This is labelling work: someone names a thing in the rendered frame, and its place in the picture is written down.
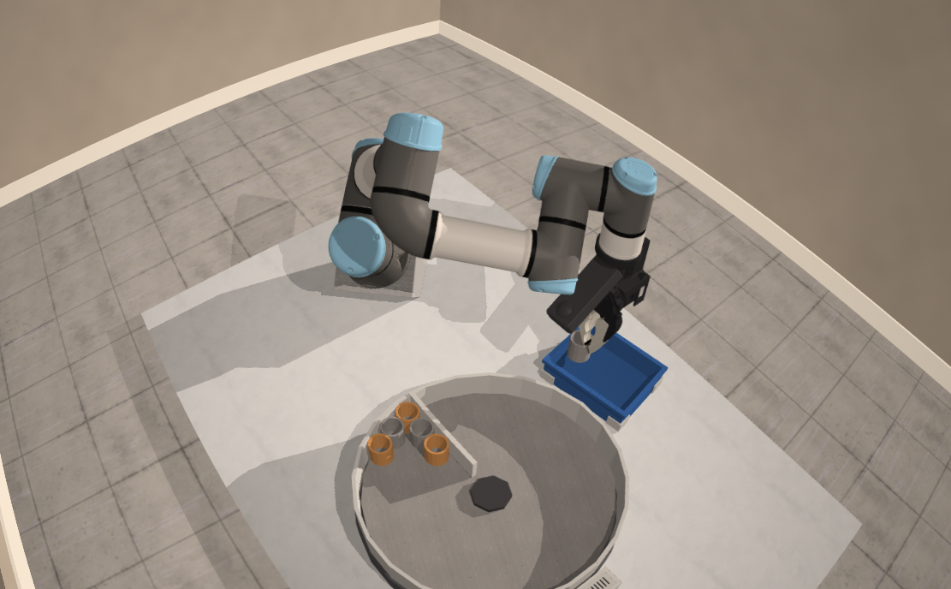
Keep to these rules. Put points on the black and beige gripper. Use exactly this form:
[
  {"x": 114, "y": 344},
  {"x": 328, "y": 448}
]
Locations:
[{"x": 633, "y": 279}]

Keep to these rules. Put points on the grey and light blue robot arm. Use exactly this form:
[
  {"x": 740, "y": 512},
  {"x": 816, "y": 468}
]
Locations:
[{"x": 549, "y": 256}]

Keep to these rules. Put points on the blue crate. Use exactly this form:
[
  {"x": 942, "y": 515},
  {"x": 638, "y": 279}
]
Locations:
[{"x": 619, "y": 371}]

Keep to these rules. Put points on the bronze bushing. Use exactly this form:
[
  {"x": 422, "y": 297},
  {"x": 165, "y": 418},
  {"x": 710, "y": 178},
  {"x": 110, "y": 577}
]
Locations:
[
  {"x": 436, "y": 441},
  {"x": 407, "y": 409},
  {"x": 380, "y": 441}
]

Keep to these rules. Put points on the grey metal bushing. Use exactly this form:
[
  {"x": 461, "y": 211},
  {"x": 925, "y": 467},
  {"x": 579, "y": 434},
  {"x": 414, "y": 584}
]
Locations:
[
  {"x": 420, "y": 425},
  {"x": 394, "y": 424},
  {"x": 577, "y": 352}
]

